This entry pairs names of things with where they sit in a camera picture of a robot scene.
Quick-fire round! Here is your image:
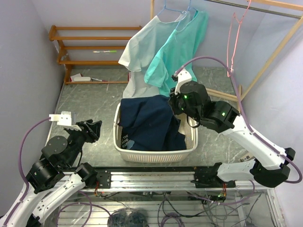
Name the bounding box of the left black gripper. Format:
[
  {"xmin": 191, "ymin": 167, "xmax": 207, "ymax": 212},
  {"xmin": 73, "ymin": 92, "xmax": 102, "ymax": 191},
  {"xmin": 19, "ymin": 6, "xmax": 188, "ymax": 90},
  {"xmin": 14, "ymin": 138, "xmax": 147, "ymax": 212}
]
[{"xmin": 64, "ymin": 118, "xmax": 102, "ymax": 167}]

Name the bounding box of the navy blue t shirt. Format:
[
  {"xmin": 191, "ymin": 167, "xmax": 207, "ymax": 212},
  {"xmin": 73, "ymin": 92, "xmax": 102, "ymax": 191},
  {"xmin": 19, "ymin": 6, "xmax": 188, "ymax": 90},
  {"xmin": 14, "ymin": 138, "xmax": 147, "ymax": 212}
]
[{"xmin": 118, "ymin": 95, "xmax": 186, "ymax": 151}]

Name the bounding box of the teal t shirt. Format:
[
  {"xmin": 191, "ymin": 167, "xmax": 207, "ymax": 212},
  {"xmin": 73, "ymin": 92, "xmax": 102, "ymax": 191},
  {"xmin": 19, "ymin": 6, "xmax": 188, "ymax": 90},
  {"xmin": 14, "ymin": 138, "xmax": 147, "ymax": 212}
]
[{"xmin": 144, "ymin": 11, "xmax": 208, "ymax": 97}]

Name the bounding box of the pink wire hanger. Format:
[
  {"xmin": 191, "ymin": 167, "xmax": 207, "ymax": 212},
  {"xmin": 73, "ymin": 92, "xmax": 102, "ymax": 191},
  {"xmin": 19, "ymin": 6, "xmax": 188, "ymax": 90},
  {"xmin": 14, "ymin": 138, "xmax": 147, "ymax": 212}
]
[{"xmin": 226, "ymin": 0, "xmax": 253, "ymax": 78}]

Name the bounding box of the blue hanger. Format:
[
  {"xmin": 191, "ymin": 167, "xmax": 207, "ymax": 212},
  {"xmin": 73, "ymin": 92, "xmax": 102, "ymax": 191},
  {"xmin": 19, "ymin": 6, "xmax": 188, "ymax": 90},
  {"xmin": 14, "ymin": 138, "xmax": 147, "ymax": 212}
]
[
  {"xmin": 175, "ymin": 0, "xmax": 196, "ymax": 30},
  {"xmin": 157, "ymin": 0, "xmax": 187, "ymax": 16}
]

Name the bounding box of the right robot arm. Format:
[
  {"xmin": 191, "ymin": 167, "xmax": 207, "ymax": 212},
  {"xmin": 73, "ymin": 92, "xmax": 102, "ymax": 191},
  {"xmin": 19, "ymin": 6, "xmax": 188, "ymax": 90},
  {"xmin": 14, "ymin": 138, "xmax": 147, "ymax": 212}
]
[{"xmin": 169, "ymin": 81, "xmax": 295, "ymax": 188}]

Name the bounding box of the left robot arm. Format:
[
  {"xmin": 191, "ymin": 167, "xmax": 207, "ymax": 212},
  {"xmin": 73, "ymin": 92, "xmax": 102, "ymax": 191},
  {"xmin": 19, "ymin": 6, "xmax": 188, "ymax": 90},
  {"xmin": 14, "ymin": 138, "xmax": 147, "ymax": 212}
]
[{"xmin": 0, "ymin": 119, "xmax": 102, "ymax": 227}]

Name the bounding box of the black printed t shirt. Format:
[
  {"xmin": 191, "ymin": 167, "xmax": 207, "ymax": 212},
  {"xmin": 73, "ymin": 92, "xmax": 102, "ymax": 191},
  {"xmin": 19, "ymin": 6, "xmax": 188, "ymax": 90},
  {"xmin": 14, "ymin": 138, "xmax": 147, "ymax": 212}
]
[{"xmin": 120, "ymin": 127, "xmax": 135, "ymax": 150}]

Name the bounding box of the white t shirt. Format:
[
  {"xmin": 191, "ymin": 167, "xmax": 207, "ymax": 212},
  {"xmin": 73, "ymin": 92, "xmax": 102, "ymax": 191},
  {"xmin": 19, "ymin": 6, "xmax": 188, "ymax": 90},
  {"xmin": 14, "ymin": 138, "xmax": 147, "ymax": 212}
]
[{"xmin": 118, "ymin": 14, "xmax": 190, "ymax": 98}]

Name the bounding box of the blue hanger under white shirt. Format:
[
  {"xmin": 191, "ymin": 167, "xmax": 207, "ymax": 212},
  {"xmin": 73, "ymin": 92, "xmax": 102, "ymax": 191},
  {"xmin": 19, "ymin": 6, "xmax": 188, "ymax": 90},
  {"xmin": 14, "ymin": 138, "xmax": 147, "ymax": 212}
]
[{"xmin": 157, "ymin": 0, "xmax": 187, "ymax": 16}]

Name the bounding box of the cream plastic laundry basket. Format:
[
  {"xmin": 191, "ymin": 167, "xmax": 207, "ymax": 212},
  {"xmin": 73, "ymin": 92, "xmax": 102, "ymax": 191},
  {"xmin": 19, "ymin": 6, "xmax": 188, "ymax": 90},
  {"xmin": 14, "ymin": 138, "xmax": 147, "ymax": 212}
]
[{"xmin": 113, "ymin": 104, "xmax": 198, "ymax": 163}]

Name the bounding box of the red white pen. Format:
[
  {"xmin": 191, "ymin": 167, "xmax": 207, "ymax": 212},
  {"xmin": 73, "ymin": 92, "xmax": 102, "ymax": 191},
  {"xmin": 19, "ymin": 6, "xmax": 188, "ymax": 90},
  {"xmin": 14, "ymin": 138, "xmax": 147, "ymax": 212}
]
[{"xmin": 91, "ymin": 78, "xmax": 108, "ymax": 82}]

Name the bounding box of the white box on rack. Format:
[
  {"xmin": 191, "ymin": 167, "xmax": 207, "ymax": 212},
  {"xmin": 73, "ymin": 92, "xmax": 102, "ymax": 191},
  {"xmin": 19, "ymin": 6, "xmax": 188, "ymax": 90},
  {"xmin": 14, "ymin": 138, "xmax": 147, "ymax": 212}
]
[{"xmin": 70, "ymin": 73, "xmax": 92, "ymax": 82}]

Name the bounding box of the wooden shoe rack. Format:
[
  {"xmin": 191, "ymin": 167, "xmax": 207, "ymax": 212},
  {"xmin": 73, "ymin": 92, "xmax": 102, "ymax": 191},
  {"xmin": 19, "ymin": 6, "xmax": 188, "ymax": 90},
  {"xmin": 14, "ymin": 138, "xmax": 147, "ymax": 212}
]
[{"xmin": 48, "ymin": 25, "xmax": 142, "ymax": 85}]

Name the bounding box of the green white marker pen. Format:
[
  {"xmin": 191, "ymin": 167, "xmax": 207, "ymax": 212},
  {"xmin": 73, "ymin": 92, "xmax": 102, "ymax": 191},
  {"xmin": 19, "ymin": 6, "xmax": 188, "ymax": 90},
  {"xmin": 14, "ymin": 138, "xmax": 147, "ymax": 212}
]
[{"xmin": 93, "ymin": 50, "xmax": 117, "ymax": 53}]

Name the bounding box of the metal hanging rod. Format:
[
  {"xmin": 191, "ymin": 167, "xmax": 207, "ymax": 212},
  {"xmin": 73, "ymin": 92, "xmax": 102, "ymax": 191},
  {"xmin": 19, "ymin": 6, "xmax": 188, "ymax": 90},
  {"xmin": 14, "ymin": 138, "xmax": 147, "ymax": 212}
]
[{"xmin": 205, "ymin": 0, "xmax": 301, "ymax": 19}]

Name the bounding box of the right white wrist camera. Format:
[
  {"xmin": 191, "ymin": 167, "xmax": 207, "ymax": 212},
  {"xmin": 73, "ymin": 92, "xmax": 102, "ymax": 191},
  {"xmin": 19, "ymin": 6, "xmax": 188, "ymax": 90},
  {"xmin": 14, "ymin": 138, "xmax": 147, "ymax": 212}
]
[{"xmin": 172, "ymin": 69, "xmax": 192, "ymax": 95}]

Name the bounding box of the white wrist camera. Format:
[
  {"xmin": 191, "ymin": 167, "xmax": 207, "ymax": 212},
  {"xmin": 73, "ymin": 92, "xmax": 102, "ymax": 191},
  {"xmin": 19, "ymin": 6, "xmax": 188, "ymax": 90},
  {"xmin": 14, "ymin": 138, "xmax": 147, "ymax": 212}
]
[
  {"xmin": 49, "ymin": 111, "xmax": 81, "ymax": 131},
  {"xmin": 172, "ymin": 69, "xmax": 192, "ymax": 95}
]

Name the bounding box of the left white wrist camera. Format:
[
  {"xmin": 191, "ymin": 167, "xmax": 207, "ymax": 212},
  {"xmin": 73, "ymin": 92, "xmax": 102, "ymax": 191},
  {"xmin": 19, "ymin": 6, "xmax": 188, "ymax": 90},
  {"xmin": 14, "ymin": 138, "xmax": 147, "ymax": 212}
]
[{"xmin": 49, "ymin": 111, "xmax": 81, "ymax": 131}]

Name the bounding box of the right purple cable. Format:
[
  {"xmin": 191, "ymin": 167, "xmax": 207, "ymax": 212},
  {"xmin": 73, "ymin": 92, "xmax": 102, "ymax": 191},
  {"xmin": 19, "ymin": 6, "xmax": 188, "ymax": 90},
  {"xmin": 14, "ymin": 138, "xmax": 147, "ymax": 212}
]
[{"xmin": 176, "ymin": 56, "xmax": 303, "ymax": 184}]

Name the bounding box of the purple cable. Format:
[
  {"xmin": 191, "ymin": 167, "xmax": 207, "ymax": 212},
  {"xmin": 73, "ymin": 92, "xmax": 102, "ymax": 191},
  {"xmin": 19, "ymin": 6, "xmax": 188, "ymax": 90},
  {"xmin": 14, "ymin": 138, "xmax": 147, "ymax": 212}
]
[
  {"xmin": 176, "ymin": 56, "xmax": 303, "ymax": 184},
  {"xmin": 3, "ymin": 118, "xmax": 52, "ymax": 224}
]

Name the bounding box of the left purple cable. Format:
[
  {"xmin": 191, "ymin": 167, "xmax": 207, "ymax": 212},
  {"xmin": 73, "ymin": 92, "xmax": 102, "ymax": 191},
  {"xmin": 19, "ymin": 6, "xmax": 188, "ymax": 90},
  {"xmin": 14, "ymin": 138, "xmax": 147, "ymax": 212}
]
[{"xmin": 3, "ymin": 118, "xmax": 52, "ymax": 224}]

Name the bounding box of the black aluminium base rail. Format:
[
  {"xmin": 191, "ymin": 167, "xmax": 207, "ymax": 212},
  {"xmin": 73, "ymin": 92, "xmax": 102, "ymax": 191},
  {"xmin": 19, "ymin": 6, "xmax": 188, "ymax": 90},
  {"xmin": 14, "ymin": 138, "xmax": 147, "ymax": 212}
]
[{"xmin": 94, "ymin": 166, "xmax": 236, "ymax": 192}]

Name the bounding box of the wooden clothes rack frame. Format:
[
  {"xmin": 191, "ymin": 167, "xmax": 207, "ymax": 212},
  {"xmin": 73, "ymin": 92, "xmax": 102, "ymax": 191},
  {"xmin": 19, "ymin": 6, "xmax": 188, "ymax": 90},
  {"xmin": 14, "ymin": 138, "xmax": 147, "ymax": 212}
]
[{"xmin": 150, "ymin": 0, "xmax": 303, "ymax": 112}]

